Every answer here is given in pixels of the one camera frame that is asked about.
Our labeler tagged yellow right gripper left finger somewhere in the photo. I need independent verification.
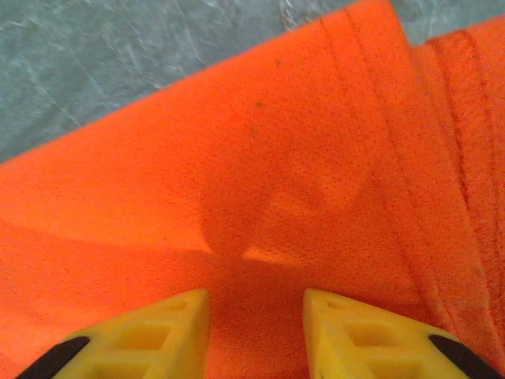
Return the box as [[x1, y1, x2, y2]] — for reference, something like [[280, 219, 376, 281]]
[[15, 287, 212, 379]]

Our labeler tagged orange t-shirt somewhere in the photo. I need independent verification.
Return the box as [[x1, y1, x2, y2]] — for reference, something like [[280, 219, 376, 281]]
[[0, 0, 505, 379]]

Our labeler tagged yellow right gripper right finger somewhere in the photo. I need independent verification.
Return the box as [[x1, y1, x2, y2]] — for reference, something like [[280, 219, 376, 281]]
[[302, 287, 504, 379]]

